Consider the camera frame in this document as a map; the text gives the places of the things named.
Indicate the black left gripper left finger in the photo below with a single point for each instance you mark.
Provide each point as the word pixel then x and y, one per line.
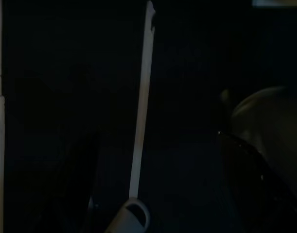
pixel 65 194

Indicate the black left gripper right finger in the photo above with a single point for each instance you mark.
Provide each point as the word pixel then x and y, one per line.
pixel 255 194

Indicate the white floor tape strip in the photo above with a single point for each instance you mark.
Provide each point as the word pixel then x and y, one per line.
pixel 142 97

